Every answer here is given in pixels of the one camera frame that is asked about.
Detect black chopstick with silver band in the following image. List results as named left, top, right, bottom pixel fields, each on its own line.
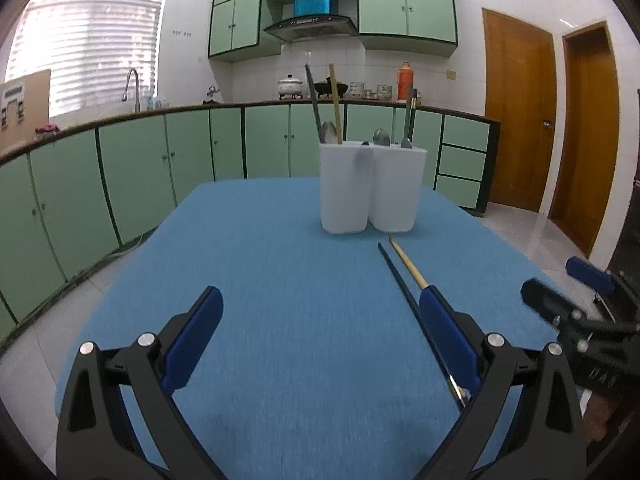
left=304, top=63, right=324, bottom=143

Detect chrome kitchen faucet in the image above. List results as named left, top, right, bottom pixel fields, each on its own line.
left=120, top=67, right=143, bottom=114

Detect person's right hand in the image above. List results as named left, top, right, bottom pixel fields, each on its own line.
left=582, top=393, right=624, bottom=444

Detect wooden door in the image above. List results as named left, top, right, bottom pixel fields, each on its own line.
left=483, top=9, right=556, bottom=211
left=550, top=22, right=620, bottom=256

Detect blue table cloth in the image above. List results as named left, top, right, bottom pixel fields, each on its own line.
left=53, top=174, right=566, bottom=480

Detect lower green cabinets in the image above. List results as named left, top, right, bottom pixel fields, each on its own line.
left=0, top=98, right=502, bottom=356

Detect green cabinets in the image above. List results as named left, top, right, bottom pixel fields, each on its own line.
left=208, top=0, right=459, bottom=62
left=0, top=98, right=502, bottom=356

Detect white utensil holder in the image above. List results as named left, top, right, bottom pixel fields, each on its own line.
left=319, top=141, right=427, bottom=234

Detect metal spoon right compartment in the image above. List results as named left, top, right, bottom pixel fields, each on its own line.
left=372, top=128, right=392, bottom=146

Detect metal spoon compartment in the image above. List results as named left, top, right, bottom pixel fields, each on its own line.
left=372, top=128, right=392, bottom=146
left=320, top=120, right=337, bottom=144

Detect orange thermos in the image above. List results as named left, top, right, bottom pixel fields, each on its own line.
left=397, top=62, right=414, bottom=102

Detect pink cloth on counter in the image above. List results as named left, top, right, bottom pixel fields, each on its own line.
left=34, top=125, right=60, bottom=140

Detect metal spoon left compartment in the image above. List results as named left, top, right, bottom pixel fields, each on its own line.
left=320, top=120, right=337, bottom=144

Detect patterned ceramic jar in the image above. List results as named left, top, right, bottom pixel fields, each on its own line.
left=349, top=81, right=364, bottom=99

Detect cardboard box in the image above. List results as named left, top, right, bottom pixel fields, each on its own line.
left=0, top=70, right=51, bottom=156

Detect upper green cabinets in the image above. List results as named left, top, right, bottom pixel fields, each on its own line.
left=208, top=0, right=459, bottom=62

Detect black wok with lid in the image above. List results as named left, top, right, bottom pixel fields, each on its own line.
left=314, top=77, right=349, bottom=99

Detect small figurine on counter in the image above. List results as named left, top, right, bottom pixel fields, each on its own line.
left=203, top=86, right=220, bottom=105

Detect white cooking pot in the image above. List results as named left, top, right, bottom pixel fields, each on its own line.
left=278, top=74, right=304, bottom=100

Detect black range hood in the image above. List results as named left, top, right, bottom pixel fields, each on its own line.
left=264, top=14, right=358, bottom=44

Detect blue box above hood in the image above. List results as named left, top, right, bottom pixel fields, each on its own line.
left=293, top=0, right=334, bottom=18

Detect window blinds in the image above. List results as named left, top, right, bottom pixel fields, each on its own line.
left=2, top=0, right=166, bottom=116

